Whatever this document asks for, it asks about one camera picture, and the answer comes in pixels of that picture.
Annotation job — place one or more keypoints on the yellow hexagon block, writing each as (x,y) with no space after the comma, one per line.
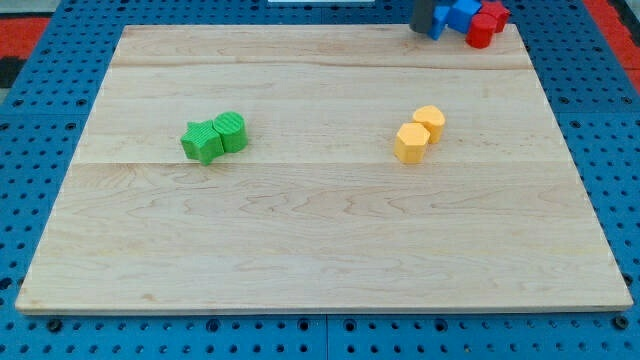
(410,144)

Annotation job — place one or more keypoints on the wooden board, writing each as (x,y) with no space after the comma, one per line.
(316,214)

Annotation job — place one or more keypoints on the green cylinder block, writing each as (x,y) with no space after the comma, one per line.
(231,128)

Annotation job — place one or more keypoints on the green star block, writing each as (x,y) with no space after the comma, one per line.
(202,142)

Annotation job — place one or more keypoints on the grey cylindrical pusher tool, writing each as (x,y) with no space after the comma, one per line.
(421,19)

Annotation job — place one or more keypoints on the blue cube block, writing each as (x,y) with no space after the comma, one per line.
(461,13)

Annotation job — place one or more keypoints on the red cylinder block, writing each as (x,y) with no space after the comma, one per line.
(481,30)

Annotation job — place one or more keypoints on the red star block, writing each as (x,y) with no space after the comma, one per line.
(497,10)

